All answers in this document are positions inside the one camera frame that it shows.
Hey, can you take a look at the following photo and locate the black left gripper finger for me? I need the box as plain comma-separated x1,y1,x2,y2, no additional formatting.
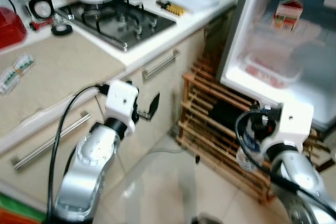
148,92,161,119

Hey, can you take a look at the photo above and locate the clear plastic water bottle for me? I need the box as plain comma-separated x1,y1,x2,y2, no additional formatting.
235,124,266,172

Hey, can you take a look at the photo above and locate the dark grey fridge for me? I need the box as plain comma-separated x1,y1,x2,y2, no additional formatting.
219,0,336,130

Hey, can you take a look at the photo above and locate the cream hob counter cabinet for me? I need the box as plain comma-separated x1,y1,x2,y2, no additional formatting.
0,0,247,209

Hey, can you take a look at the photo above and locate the wooden slatted rack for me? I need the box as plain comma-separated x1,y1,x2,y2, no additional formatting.
176,59,326,204

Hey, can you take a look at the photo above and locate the clear plastic food container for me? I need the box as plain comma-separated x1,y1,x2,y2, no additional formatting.
241,46,302,89

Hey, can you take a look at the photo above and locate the black gas hob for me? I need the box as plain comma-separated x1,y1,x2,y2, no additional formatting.
55,0,177,52

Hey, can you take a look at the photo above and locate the yellow and black tool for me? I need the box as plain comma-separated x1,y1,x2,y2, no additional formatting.
156,0,187,17

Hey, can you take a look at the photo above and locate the red and white carton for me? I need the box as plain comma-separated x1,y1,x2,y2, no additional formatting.
273,0,304,30

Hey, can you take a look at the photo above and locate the white plastic tray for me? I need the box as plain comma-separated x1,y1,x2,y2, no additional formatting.
160,0,220,14

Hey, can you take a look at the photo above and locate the black tape roll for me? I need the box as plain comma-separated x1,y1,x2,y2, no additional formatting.
51,23,74,37

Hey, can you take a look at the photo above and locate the green and white packet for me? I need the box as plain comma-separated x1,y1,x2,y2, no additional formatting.
0,67,22,96
13,54,35,75

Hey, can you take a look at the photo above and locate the small red tool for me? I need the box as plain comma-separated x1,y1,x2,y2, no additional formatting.
29,18,53,30

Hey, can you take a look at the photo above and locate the red plastic object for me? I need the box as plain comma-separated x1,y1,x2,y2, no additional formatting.
0,6,27,49

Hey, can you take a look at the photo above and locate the green and orange floor mat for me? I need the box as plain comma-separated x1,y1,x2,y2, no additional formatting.
0,193,48,224

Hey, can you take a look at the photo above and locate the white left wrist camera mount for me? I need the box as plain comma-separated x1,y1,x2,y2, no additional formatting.
103,80,140,134

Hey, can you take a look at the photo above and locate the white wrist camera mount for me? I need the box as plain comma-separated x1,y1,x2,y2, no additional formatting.
103,80,140,134
261,102,314,156

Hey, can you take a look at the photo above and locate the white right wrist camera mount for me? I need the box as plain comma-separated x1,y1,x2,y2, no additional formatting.
261,102,314,156

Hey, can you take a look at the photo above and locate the short silver drawer handle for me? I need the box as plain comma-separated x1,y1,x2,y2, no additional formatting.
143,50,180,80

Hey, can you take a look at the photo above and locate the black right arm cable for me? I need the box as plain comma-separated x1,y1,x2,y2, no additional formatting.
235,110,336,219

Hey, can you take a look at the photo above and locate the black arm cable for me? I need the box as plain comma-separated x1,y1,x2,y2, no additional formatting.
46,84,108,219
235,110,336,219

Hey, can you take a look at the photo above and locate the long silver drawer handle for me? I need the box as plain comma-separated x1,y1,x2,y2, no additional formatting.
12,111,91,171

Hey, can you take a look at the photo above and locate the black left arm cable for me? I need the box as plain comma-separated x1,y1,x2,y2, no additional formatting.
46,84,108,219

